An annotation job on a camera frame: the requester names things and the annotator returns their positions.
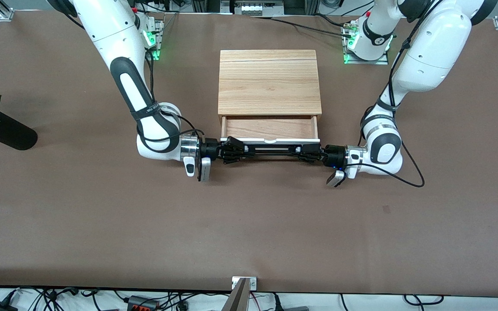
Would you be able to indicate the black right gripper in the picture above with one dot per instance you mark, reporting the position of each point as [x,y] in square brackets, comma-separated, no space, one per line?
[209,150]

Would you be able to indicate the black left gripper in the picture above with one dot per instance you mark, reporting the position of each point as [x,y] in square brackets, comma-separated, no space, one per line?
[334,154]

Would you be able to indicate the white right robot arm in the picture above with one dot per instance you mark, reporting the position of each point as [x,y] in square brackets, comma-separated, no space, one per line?
[110,30]

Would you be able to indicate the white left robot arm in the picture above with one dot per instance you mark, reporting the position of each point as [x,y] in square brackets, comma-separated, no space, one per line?
[435,43]

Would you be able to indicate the light wooden drawer cabinet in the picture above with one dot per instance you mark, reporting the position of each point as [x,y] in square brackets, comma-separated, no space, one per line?
[269,82]

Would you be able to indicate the brown table cover mat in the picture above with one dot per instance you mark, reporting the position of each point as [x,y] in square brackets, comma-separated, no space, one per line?
[249,216]

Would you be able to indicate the white power strip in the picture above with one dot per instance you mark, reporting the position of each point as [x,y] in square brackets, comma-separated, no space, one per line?
[257,7]

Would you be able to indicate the black box with orange buttons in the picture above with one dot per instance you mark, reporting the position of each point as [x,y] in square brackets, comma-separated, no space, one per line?
[143,303]

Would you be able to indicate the black cylindrical vase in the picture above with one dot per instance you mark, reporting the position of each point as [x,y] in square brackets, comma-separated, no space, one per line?
[11,134]

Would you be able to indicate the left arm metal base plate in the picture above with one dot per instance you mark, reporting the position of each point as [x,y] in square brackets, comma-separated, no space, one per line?
[383,61]

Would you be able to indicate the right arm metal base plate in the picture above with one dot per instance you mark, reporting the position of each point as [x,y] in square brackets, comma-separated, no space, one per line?
[159,39]

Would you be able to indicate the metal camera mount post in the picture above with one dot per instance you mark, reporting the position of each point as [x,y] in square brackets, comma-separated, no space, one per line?
[242,285]

